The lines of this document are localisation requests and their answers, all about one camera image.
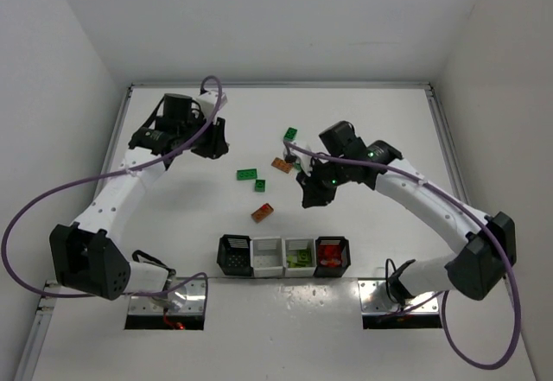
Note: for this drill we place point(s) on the tan lego plate upper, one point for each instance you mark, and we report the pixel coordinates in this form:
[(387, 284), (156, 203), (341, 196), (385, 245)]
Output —
[(281, 165)]

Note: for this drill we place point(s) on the right white bin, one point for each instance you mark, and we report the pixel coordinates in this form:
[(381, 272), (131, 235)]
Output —
[(290, 248)]

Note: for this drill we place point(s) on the dark green square lego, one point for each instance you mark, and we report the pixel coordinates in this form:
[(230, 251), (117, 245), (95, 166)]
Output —
[(260, 186)]

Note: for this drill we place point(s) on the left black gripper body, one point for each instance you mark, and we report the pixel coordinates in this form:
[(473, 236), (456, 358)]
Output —
[(212, 140)]

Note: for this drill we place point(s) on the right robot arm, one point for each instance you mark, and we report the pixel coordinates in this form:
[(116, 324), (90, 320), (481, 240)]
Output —
[(481, 245)]

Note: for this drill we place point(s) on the white bin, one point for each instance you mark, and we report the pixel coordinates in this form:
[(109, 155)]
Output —
[(290, 248), (267, 257)]

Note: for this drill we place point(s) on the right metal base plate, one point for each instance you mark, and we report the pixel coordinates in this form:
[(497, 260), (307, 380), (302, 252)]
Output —
[(375, 302)]

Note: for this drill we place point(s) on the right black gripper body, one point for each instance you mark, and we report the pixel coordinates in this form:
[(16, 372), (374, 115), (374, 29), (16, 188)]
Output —
[(317, 183)]

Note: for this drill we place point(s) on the tan lego plate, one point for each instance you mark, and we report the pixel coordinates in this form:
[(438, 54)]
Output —
[(260, 215), (281, 165)]

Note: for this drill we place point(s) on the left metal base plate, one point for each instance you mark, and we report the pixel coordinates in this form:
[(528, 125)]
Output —
[(188, 300)]

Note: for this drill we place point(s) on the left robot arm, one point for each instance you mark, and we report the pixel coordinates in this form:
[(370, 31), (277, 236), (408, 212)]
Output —
[(85, 254)]

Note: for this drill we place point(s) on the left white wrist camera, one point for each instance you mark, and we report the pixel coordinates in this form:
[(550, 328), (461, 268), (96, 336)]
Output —
[(208, 100)]

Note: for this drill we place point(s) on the long green lego brick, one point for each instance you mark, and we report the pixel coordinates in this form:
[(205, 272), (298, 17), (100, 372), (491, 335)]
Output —
[(246, 174)]

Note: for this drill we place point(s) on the black bin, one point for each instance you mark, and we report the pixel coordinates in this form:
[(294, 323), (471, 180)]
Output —
[(234, 256), (323, 272)]

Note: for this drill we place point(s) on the metal base plate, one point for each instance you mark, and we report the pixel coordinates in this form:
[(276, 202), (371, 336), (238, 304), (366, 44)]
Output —
[(375, 302), (188, 300)]

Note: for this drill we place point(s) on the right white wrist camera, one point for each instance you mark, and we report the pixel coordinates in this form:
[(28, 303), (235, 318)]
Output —
[(292, 155)]

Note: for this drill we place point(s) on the lime curved lego brick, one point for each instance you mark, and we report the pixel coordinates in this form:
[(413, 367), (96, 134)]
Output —
[(304, 257)]

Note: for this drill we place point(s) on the far right black bin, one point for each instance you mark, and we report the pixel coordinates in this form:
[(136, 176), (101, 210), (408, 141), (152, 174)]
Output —
[(323, 272)]

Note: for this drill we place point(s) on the tan lego plate lower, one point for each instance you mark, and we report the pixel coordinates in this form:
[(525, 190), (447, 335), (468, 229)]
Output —
[(260, 215)]

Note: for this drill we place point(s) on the far left black bin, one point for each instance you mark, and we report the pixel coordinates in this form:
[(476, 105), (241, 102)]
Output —
[(234, 256)]

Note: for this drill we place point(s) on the left white bin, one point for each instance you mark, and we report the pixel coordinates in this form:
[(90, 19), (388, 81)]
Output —
[(267, 257)]

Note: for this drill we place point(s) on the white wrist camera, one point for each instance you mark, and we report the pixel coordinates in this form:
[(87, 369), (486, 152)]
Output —
[(208, 100), (292, 155)]

